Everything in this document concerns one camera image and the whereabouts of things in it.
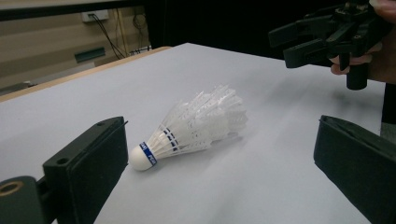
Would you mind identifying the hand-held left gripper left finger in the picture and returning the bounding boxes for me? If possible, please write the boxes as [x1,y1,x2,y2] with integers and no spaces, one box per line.
[42,116,130,224]

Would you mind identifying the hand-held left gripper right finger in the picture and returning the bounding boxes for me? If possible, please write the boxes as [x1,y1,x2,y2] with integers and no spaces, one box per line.
[313,115,396,224]

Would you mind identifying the white feather shuttlecock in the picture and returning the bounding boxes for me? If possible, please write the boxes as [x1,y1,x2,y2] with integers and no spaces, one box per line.
[128,84,248,172]

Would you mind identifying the white table mat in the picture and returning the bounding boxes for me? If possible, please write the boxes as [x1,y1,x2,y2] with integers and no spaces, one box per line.
[0,42,387,224]

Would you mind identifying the bundle of hanging black cables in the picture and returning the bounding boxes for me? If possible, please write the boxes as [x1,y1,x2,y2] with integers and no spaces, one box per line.
[89,8,152,61]

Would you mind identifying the white wall outlet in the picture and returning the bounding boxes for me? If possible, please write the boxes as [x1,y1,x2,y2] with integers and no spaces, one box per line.
[81,8,110,22]

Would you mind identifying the black horizontal frame bar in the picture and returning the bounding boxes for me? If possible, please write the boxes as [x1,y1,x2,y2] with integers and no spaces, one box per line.
[0,0,148,22]

